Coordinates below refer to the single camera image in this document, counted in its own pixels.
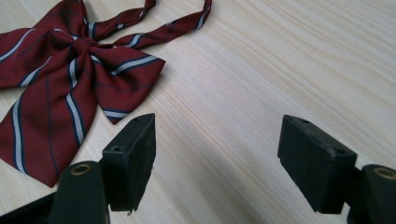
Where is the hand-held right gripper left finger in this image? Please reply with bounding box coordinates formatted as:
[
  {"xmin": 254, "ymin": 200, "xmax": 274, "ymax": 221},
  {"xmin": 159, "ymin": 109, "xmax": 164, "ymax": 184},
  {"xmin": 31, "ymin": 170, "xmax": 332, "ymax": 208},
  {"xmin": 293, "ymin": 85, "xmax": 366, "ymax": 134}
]
[{"xmin": 102, "ymin": 113, "xmax": 157, "ymax": 216}]

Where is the dark red striped bow tie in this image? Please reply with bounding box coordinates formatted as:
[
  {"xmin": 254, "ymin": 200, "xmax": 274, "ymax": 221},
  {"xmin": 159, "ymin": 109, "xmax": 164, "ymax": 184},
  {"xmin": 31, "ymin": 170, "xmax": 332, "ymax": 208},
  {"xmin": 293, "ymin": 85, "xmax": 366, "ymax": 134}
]
[{"xmin": 0, "ymin": 0, "xmax": 213, "ymax": 189}]

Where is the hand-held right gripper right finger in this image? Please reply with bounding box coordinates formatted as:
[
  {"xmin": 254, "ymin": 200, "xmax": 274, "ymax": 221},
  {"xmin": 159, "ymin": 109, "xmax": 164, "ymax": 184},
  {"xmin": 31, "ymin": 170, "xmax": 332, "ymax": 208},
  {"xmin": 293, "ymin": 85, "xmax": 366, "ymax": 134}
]
[{"xmin": 276, "ymin": 114, "xmax": 359, "ymax": 215}]

